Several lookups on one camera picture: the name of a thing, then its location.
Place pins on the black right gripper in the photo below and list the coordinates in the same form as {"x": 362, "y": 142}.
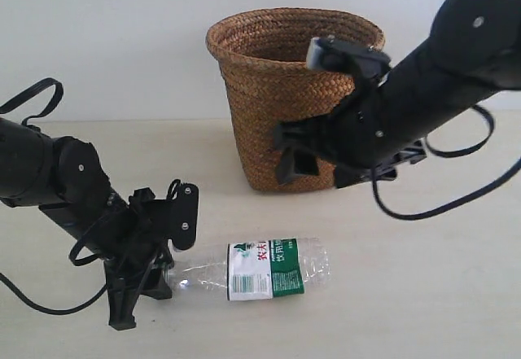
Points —
{"x": 367, "y": 136}

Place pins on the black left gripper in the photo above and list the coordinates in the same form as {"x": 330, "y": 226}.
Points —
{"x": 126, "y": 235}

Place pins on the clear plastic bottle green label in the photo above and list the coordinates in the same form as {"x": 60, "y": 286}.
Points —
{"x": 253, "y": 270}

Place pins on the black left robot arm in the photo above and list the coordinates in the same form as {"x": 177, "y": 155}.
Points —
{"x": 64, "y": 179}

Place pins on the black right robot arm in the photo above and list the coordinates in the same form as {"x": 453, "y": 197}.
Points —
{"x": 471, "y": 53}

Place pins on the brown woven wicker basket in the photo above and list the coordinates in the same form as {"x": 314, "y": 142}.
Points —
{"x": 272, "y": 95}

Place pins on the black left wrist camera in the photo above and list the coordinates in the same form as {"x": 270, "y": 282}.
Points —
{"x": 173, "y": 219}

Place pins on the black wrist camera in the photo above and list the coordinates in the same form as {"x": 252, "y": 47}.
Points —
{"x": 365, "y": 64}
{"x": 173, "y": 219}

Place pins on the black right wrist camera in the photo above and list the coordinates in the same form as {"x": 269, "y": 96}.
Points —
{"x": 365, "y": 64}

